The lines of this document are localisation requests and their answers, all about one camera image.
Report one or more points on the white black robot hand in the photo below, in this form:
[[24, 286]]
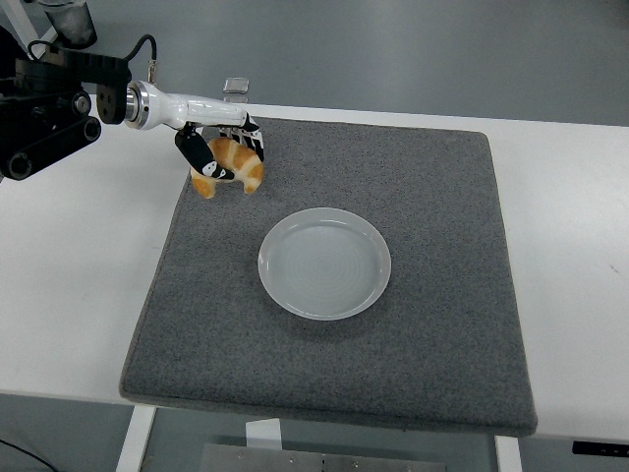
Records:
[[172, 107]]

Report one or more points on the golden croissant bread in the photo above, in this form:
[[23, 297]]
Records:
[[244, 164]]

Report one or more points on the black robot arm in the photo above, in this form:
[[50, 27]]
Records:
[[44, 123]]

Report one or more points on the light grey round plate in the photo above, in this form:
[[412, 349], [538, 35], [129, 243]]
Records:
[[324, 265]]

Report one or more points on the dark mesh waste bin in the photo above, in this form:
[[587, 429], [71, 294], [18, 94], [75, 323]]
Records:
[[74, 22]]

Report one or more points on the person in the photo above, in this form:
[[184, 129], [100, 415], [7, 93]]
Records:
[[7, 46]]

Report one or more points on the white table leg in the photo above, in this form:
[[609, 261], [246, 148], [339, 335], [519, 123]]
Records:
[[508, 454], [135, 440]]

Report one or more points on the grey felt mat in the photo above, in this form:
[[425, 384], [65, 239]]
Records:
[[393, 364]]

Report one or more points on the black table control panel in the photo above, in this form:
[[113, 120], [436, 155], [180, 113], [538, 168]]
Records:
[[599, 448]]

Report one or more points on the white furniture frame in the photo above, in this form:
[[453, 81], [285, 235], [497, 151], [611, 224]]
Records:
[[19, 15]]

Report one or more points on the white table bracket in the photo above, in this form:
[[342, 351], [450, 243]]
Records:
[[263, 433]]

